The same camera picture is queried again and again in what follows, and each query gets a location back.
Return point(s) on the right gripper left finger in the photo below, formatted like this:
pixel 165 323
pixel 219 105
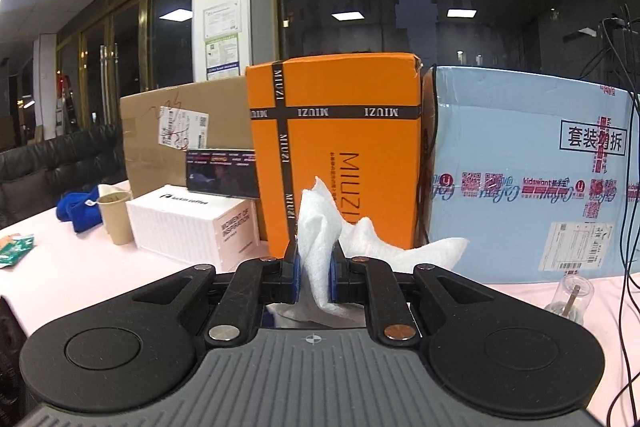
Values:
pixel 240 298

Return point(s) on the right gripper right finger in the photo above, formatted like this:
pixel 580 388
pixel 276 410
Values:
pixel 383 293

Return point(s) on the white paper towel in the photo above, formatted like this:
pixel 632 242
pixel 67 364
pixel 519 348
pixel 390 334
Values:
pixel 320 228

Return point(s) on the white coffee box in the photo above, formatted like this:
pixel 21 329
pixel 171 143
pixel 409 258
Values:
pixel 193 227

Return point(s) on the dark glossy small box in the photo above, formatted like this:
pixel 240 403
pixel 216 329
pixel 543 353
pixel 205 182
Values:
pixel 222 172

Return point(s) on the orange MIUZI box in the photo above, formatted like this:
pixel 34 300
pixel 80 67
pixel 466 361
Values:
pixel 353 121

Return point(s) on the brown paper cup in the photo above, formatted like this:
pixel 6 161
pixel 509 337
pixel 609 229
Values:
pixel 113 209

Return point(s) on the brown cardboard box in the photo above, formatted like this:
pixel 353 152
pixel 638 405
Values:
pixel 160 126

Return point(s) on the blue cloth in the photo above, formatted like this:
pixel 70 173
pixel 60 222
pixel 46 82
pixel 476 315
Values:
pixel 81 209

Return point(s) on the light blue cardboard box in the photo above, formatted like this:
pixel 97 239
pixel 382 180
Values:
pixel 539 173

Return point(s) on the clear plug-in night light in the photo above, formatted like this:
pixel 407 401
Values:
pixel 572 298

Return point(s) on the green white packet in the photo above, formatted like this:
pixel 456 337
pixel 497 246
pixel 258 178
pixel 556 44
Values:
pixel 13 248

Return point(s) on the black leather sofa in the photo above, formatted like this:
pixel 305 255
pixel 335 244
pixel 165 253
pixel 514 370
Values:
pixel 35 177

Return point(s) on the green wall notice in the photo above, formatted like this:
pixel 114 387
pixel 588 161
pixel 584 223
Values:
pixel 222 58

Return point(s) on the white wall notice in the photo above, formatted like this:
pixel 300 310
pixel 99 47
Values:
pixel 222 19

